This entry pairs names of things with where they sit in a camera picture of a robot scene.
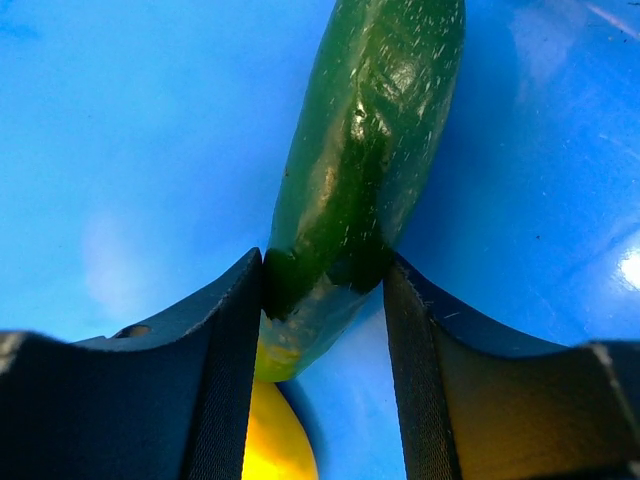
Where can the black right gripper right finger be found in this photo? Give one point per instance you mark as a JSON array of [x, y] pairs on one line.
[[477, 399]]

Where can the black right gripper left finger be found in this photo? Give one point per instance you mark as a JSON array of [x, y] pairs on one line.
[[165, 398]]

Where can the dark green toy cucumber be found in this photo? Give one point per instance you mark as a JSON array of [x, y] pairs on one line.
[[374, 111]]

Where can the yellow orange toy mango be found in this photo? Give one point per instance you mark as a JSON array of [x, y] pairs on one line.
[[277, 446]]

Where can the blue plastic bin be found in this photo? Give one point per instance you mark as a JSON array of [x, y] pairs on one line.
[[143, 144]]

